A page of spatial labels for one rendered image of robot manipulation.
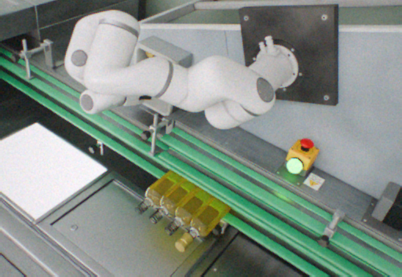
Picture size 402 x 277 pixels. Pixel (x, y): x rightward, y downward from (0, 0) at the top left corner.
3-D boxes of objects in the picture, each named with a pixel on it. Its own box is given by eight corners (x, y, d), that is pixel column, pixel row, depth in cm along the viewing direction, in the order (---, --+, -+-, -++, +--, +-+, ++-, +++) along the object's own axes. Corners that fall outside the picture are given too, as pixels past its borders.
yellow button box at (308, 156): (293, 154, 130) (283, 166, 125) (300, 136, 125) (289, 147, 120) (313, 165, 127) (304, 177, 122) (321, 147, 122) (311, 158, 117)
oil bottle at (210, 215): (223, 194, 138) (184, 233, 123) (226, 182, 134) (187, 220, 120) (237, 202, 136) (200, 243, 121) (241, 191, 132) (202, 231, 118)
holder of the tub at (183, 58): (148, 100, 159) (134, 108, 154) (152, 34, 142) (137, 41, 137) (184, 119, 152) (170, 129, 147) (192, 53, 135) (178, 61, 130)
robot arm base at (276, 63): (249, 38, 117) (220, 58, 106) (289, 30, 108) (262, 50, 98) (264, 88, 122) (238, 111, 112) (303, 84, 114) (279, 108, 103)
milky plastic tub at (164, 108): (148, 89, 156) (132, 98, 150) (151, 34, 142) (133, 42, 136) (184, 109, 149) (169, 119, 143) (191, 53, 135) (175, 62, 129)
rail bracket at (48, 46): (60, 61, 176) (13, 81, 160) (56, 24, 165) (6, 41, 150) (67, 66, 174) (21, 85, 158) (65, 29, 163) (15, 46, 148)
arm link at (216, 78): (152, 67, 92) (197, 34, 80) (231, 102, 105) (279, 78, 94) (148, 105, 88) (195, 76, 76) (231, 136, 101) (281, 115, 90)
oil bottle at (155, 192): (182, 169, 145) (140, 203, 130) (184, 157, 141) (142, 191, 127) (195, 176, 143) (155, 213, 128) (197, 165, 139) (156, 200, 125)
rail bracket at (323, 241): (331, 212, 115) (313, 242, 106) (341, 194, 111) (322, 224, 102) (345, 220, 114) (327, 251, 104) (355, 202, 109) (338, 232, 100)
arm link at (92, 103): (100, 69, 115) (118, 97, 114) (124, 65, 124) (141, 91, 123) (72, 100, 123) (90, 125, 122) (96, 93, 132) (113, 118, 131)
